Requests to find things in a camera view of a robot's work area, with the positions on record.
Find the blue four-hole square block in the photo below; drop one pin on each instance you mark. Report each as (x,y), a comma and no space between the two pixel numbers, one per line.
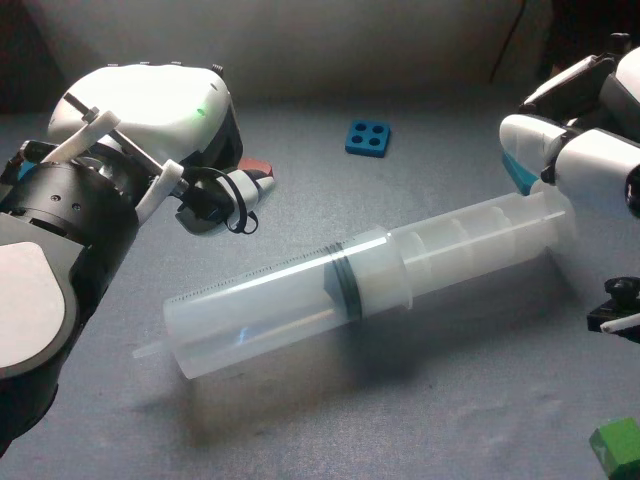
(367,139)

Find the large translucent plastic syringe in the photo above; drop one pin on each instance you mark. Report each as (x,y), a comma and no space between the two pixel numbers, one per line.
(280,310)

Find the grey table cloth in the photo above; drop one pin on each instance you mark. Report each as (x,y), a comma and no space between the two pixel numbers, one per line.
(450,425)

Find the blue rectangular block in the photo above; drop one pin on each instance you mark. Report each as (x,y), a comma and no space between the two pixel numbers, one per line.
(517,175)

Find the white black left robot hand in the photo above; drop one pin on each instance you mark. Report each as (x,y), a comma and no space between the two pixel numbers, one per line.
(150,105)

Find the red heart block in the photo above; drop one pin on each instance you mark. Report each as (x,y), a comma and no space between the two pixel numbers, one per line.
(256,166)

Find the green cube block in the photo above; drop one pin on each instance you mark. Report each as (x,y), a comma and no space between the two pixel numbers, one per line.
(617,450)

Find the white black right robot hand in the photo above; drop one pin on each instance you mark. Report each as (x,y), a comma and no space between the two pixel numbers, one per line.
(590,160)

